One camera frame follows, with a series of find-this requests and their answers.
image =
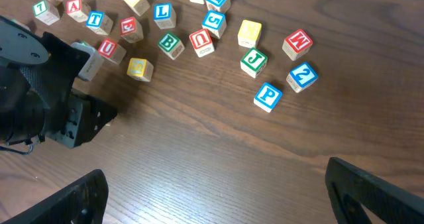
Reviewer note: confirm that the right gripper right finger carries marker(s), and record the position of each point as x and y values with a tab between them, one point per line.
352	189

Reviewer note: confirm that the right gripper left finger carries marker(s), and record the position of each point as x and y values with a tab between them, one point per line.
83	201

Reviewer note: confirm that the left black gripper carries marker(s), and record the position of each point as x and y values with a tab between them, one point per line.
55	109

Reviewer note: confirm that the red E block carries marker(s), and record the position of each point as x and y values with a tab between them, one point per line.
131	30

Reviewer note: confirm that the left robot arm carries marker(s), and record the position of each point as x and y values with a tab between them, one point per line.
20	48

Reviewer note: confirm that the yellow S block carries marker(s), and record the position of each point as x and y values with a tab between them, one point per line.
140	69

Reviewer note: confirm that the blue T block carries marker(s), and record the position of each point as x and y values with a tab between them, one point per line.
99	23

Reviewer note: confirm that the green 7 block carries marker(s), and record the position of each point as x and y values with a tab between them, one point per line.
46	12

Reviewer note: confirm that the red A block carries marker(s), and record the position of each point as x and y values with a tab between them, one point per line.
79	10

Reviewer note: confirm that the blue 2 block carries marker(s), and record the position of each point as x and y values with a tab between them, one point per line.
301	77

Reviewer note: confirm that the blue P block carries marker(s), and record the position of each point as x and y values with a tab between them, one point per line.
267	97

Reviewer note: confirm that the green B block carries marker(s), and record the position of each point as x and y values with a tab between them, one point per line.
171	45

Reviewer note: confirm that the yellow Q block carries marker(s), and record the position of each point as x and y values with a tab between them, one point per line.
138	6

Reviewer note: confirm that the blue L block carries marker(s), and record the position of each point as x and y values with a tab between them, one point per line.
164	16

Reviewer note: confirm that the red U block tilted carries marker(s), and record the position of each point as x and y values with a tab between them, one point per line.
202	42

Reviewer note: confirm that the red M block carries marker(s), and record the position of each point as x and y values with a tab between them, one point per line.
297	44

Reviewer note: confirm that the green J block right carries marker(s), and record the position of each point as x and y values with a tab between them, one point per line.
253	62

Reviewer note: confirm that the blue 5 block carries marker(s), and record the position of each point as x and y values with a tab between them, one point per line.
215	23

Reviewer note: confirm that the yellow K block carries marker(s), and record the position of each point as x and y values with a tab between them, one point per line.
249	34

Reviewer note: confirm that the blue D block tilted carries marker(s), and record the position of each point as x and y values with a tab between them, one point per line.
221	6

